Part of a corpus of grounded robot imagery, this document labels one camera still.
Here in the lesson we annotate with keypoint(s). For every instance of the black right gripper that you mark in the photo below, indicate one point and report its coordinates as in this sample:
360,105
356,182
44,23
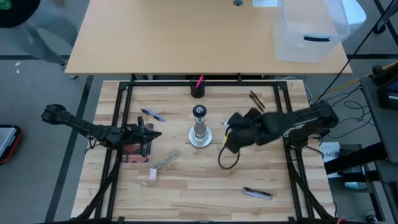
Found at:
245,133

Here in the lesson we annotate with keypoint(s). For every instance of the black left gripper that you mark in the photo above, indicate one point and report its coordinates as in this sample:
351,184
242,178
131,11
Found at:
132,135

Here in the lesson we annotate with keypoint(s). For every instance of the silver lamp base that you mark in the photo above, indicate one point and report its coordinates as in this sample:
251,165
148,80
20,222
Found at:
200,138

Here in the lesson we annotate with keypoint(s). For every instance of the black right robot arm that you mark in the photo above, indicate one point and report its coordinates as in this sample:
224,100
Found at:
311,121

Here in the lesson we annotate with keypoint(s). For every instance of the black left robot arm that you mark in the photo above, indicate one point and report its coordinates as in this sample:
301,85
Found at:
77,124

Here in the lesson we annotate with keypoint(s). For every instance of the blue ballpoint pen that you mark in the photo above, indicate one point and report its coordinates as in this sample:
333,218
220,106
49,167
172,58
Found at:
154,115

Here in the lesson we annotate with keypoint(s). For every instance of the landscape print notebook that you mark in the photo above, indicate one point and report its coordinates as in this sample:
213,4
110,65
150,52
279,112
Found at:
136,155

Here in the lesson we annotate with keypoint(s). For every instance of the black pen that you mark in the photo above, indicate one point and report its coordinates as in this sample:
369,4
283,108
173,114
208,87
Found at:
258,191

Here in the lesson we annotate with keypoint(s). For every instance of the black pen cup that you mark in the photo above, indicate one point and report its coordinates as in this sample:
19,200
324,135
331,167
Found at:
197,92

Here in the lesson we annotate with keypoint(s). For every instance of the grey pen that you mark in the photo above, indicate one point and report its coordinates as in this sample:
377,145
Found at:
258,195

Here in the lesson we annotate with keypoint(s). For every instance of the blue marker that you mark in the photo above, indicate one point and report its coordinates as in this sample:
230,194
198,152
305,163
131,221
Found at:
202,85

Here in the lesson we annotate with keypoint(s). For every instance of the pink marker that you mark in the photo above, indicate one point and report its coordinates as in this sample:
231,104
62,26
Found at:
199,82

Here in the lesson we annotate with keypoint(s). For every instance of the white printed cardboard box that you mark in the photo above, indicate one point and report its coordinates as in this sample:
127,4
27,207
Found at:
329,149

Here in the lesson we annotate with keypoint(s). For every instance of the light wooden desk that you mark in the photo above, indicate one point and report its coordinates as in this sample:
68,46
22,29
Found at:
171,37

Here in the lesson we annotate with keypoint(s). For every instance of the clear plastic storage bin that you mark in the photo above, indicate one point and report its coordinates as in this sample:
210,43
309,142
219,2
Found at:
311,49

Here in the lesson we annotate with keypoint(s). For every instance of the black metal beam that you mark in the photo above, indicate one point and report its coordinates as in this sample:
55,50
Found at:
354,158

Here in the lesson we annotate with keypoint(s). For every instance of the red clamp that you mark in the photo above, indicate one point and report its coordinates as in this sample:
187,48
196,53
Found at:
341,221

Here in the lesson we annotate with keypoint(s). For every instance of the round desk grommet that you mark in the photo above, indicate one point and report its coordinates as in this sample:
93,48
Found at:
237,2

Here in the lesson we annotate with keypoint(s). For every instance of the white sheet on desk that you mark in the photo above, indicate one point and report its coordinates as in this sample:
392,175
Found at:
264,3

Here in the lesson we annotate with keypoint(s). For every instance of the dark grey side table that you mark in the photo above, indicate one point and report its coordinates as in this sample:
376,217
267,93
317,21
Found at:
377,124

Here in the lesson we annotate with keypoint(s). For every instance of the red-edged case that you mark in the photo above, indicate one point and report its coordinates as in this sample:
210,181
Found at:
6,140

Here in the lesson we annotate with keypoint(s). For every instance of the black device box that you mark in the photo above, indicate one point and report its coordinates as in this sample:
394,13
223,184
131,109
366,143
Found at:
388,102

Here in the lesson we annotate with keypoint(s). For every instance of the black tripod stand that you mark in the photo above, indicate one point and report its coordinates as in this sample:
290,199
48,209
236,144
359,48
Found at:
382,23

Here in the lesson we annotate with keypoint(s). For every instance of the person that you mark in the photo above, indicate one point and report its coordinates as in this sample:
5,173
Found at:
18,14

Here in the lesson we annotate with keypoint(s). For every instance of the black aluminium table frame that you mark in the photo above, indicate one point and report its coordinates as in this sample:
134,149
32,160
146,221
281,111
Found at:
264,83

